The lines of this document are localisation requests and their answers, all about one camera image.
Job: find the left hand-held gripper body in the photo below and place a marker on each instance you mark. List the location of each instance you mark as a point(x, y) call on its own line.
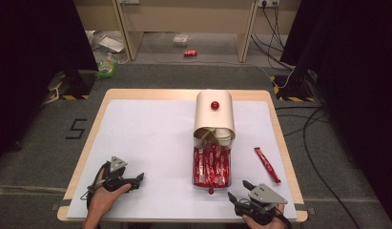
point(115, 181)

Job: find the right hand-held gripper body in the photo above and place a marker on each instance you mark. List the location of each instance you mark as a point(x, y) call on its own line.
point(265, 195)

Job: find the red stick packet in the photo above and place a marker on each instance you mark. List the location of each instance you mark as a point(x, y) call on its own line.
point(267, 165)

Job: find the white roll-lid storage box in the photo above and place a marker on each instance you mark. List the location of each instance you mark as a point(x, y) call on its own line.
point(212, 116)

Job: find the person's left hand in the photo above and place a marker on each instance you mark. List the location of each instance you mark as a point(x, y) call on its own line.
point(103, 200)

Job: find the person's right hand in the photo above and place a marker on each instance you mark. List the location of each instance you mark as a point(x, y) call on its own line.
point(266, 226)

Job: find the white table sheet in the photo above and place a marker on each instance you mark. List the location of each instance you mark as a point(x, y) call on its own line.
point(152, 143)

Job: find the row of red packets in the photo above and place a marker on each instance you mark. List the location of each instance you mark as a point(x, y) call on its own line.
point(211, 167)

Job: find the white cup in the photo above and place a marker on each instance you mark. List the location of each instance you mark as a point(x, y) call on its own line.
point(224, 133)

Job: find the brown cup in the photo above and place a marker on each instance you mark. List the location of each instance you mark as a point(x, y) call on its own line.
point(203, 133)

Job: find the black stand base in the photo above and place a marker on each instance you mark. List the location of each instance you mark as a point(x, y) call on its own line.
point(295, 86)
point(77, 83)

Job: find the green snack bag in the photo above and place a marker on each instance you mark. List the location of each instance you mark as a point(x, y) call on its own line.
point(106, 68)

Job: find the red drink can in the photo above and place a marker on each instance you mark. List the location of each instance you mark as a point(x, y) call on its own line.
point(190, 53)

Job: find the white paper pile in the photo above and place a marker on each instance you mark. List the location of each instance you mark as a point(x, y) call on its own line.
point(111, 44)

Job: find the black curtain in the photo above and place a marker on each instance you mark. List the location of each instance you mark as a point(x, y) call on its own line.
point(34, 63)
point(359, 79)

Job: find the clear plastic bag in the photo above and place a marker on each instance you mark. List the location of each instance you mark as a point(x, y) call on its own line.
point(181, 39)

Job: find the beige wooden desk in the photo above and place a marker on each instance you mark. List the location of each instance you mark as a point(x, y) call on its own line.
point(190, 16)

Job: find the white wall power outlet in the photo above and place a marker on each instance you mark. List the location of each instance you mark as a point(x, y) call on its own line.
point(268, 2)

